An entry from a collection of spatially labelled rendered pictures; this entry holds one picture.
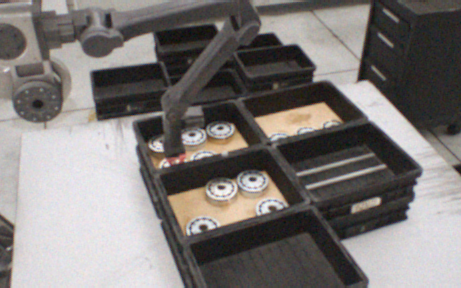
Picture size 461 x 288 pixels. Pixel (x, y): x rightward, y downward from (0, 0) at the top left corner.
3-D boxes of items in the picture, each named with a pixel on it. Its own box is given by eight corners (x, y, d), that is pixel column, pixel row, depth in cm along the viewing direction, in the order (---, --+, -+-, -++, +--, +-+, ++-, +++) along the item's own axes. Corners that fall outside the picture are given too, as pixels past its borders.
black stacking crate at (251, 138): (156, 200, 167) (153, 173, 160) (134, 147, 189) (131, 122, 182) (266, 171, 179) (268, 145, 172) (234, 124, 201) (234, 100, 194)
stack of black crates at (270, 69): (246, 144, 299) (247, 77, 272) (231, 116, 322) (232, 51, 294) (309, 133, 307) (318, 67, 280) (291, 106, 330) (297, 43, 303)
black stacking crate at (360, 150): (309, 230, 157) (313, 204, 150) (268, 171, 179) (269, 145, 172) (416, 198, 168) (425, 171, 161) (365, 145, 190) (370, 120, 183)
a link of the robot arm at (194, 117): (163, 93, 157) (168, 114, 152) (200, 88, 159) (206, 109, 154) (163, 117, 166) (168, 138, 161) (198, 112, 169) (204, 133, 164)
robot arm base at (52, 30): (43, 46, 128) (31, -1, 121) (77, 42, 130) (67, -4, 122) (43, 62, 121) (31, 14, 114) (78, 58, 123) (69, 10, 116)
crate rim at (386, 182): (312, 209, 151) (313, 203, 149) (268, 149, 173) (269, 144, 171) (424, 176, 162) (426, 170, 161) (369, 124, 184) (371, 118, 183)
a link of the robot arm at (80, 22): (64, 11, 122) (65, 26, 119) (107, 6, 124) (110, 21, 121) (70, 40, 130) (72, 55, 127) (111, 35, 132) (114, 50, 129)
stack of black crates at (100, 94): (105, 168, 282) (92, 99, 254) (101, 136, 305) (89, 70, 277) (177, 156, 290) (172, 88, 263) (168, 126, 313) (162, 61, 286)
